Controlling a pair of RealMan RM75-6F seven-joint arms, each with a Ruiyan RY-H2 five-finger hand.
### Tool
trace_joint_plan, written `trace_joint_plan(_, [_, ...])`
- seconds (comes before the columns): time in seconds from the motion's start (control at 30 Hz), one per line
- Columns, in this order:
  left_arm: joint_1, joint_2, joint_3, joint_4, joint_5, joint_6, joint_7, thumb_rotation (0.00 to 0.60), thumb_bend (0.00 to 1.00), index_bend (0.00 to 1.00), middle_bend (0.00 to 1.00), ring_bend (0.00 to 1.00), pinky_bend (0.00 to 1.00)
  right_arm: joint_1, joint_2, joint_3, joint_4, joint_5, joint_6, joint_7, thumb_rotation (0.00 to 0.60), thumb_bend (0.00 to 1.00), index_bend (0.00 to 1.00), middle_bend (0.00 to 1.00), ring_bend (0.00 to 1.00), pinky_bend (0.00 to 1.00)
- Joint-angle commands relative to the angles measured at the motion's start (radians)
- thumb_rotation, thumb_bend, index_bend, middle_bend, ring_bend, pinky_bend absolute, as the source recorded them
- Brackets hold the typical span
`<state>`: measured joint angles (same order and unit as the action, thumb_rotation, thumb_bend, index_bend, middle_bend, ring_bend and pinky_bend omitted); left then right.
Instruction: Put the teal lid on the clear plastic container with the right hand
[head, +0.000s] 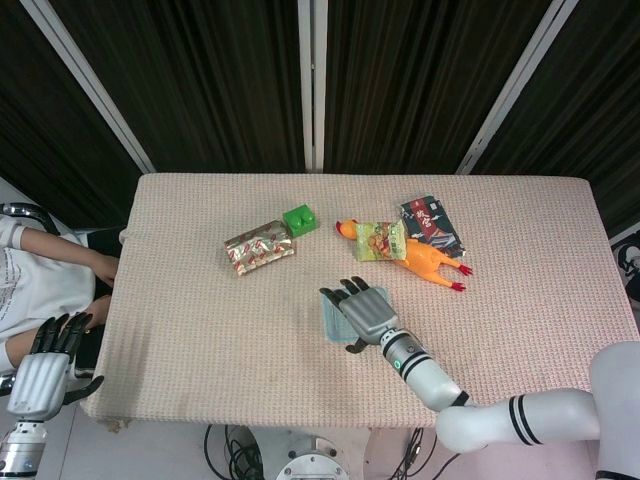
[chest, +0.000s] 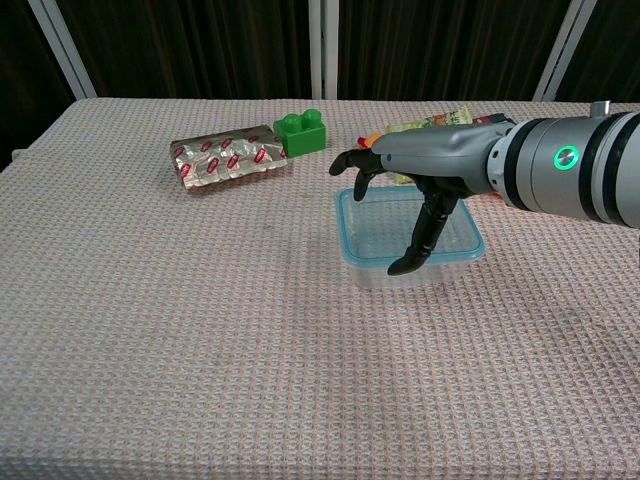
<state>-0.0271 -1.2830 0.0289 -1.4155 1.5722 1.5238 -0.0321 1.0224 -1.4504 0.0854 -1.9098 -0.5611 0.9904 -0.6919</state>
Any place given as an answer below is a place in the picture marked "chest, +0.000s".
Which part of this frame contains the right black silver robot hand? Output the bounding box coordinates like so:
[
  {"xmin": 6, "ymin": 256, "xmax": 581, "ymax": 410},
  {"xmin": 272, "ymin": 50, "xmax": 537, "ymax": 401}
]
[{"xmin": 328, "ymin": 122, "xmax": 517, "ymax": 278}]

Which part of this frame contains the green snack packet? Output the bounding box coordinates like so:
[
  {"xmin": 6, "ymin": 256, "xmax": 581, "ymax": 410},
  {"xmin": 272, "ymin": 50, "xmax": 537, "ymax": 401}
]
[{"xmin": 383, "ymin": 109, "xmax": 474, "ymax": 184}]

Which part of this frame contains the dark blue printed packet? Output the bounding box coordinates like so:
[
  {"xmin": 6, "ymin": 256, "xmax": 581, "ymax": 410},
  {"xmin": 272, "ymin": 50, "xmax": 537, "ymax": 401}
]
[{"xmin": 469, "ymin": 113, "xmax": 517, "ymax": 127}]

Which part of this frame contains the dark curtain panel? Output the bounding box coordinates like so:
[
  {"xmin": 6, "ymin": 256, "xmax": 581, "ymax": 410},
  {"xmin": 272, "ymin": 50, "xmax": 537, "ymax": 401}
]
[
  {"xmin": 555, "ymin": 0, "xmax": 640, "ymax": 105},
  {"xmin": 0, "ymin": 0, "xmax": 77, "ymax": 172},
  {"xmin": 337, "ymin": 0, "xmax": 572, "ymax": 102},
  {"xmin": 54, "ymin": 0, "xmax": 311, "ymax": 100}
]

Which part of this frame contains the green toy building brick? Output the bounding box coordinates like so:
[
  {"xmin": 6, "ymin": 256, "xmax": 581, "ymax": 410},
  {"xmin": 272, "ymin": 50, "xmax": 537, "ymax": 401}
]
[{"xmin": 272, "ymin": 108, "xmax": 328, "ymax": 159}]

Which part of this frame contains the clear plastic food container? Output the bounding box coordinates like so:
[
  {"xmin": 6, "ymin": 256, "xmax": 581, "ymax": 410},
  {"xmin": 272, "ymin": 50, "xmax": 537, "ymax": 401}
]
[{"xmin": 335, "ymin": 187, "xmax": 484, "ymax": 292}]

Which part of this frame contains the silver red snack packet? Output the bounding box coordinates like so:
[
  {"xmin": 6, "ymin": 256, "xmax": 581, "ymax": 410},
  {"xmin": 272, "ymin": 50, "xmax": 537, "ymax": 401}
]
[{"xmin": 169, "ymin": 126, "xmax": 290, "ymax": 191}]

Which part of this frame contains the pink waffle-weave tablecloth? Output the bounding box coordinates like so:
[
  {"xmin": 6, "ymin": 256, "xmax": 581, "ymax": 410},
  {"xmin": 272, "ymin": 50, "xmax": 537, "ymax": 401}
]
[{"xmin": 0, "ymin": 97, "xmax": 640, "ymax": 480}]

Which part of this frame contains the white frame post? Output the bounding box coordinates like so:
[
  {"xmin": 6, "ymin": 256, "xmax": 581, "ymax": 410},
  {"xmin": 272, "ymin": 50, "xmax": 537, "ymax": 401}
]
[
  {"xmin": 531, "ymin": 0, "xmax": 599, "ymax": 103},
  {"xmin": 27, "ymin": 0, "xmax": 97, "ymax": 100},
  {"xmin": 307, "ymin": 0, "xmax": 340, "ymax": 100}
]

